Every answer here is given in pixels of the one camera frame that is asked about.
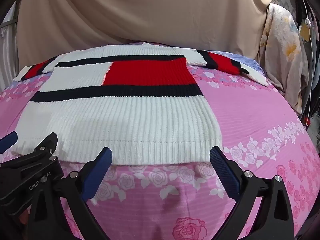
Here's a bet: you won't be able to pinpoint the white cable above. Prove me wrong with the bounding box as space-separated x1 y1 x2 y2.
299 0 316 128

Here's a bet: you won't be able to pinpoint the pale floral hanging cloth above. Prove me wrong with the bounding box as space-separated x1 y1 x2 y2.
259 4 310 117

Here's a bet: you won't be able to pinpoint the pink floral bed sheet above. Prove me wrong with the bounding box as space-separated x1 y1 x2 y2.
0 44 320 240

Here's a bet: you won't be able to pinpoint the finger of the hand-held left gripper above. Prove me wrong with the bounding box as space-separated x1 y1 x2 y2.
0 131 18 154
31 132 59 162

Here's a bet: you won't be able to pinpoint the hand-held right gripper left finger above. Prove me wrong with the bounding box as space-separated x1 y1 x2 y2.
25 147 113 240

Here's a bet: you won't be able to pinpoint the white red navy knit sweater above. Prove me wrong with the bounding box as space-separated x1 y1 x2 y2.
12 42 269 167

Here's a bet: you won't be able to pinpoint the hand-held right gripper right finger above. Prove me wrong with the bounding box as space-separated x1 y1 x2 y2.
209 145 295 240

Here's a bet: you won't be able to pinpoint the dark hanging clothes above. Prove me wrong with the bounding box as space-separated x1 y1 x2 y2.
295 0 320 130

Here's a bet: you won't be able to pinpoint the yellow tag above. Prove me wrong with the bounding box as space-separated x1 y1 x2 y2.
299 23 312 42

